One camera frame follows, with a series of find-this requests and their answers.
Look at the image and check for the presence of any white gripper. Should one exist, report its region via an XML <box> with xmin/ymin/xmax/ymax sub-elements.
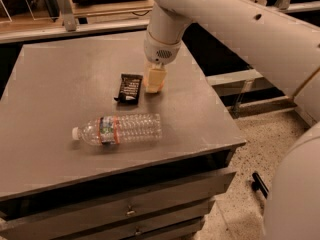
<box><xmin>143</xmin><ymin>30</ymin><xmax>182</xmax><ymax>93</ymax></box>

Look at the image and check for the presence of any grey drawer cabinet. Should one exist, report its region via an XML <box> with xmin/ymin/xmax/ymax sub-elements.
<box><xmin>0</xmin><ymin>32</ymin><xmax>244</xmax><ymax>240</ymax></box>

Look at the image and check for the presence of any black snack wrapper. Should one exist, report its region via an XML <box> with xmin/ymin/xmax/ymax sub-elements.
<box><xmin>114</xmin><ymin>74</ymin><xmax>143</xmax><ymax>105</ymax></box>

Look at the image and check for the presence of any black floor bar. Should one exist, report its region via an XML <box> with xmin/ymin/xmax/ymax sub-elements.
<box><xmin>251</xmin><ymin>172</ymin><xmax>269</xmax><ymax>198</ymax></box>

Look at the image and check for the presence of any low metal floor rack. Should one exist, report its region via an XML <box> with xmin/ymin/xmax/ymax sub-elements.
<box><xmin>206</xmin><ymin>69</ymin><xmax>296</xmax><ymax>119</ymax></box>

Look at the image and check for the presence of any wooden shelf with metal frame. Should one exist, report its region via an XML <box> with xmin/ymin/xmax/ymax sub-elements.
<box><xmin>0</xmin><ymin>0</ymin><xmax>320</xmax><ymax>45</ymax></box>

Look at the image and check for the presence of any orange fruit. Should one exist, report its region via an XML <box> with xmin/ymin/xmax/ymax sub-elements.
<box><xmin>158</xmin><ymin>79</ymin><xmax>165</xmax><ymax>92</ymax></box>

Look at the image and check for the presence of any clear plastic water bottle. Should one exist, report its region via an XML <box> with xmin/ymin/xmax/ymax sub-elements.
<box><xmin>72</xmin><ymin>114</ymin><xmax>162</xmax><ymax>146</ymax></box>

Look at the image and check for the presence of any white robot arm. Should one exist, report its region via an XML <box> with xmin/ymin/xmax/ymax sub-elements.
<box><xmin>144</xmin><ymin>0</ymin><xmax>320</xmax><ymax>240</ymax></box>

